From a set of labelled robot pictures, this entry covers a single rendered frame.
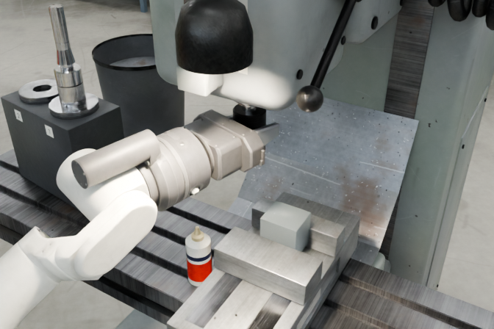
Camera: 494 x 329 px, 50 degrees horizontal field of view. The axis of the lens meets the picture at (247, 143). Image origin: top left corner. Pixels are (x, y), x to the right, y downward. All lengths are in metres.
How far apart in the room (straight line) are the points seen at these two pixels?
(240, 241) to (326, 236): 0.13
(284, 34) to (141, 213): 0.25
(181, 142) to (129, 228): 0.13
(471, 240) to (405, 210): 1.46
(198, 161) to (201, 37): 0.22
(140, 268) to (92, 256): 0.35
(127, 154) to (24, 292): 0.18
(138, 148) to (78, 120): 0.41
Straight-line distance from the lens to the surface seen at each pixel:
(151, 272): 0.93
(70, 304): 2.27
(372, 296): 0.90
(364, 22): 0.74
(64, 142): 1.00
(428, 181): 1.13
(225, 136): 0.69
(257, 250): 0.79
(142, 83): 2.62
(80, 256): 0.59
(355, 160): 1.09
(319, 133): 1.11
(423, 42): 1.01
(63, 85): 1.01
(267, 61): 0.59
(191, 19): 0.47
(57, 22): 0.98
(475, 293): 2.38
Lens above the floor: 1.60
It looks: 31 degrees down
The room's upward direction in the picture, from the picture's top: straight up
